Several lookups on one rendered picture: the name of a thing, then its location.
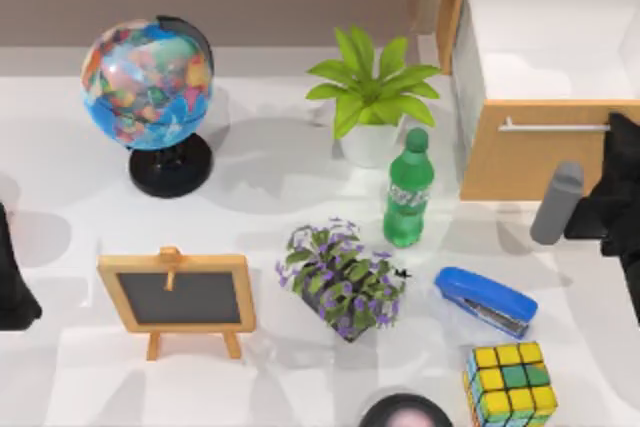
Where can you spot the yellow and green puzzle cube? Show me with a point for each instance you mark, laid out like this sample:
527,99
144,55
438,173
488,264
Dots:
512,387

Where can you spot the green bottle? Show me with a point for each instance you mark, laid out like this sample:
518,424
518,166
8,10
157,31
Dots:
409,197

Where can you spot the pale grey rounded box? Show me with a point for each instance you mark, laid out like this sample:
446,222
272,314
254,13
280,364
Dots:
557,207

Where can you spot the pale wooden drawer front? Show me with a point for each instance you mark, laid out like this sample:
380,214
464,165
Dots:
530,162

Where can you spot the blue stapler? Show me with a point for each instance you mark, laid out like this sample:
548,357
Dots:
487,297

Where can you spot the pulled-out drawer pale inside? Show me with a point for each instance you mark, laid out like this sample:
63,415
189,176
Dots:
550,42

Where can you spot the wooden framed blackboard on easel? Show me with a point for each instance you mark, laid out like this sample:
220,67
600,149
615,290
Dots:
180,297

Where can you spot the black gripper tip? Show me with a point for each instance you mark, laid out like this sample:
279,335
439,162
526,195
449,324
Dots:
12,292

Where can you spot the purple flower plant black pot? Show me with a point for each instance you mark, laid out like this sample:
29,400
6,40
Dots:
345,287

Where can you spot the black round object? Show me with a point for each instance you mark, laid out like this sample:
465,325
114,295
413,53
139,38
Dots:
405,414

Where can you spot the multicoloured world globe black stand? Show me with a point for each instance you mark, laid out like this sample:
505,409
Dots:
145,82

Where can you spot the green plant in white pot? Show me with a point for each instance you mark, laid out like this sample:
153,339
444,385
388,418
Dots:
372,92

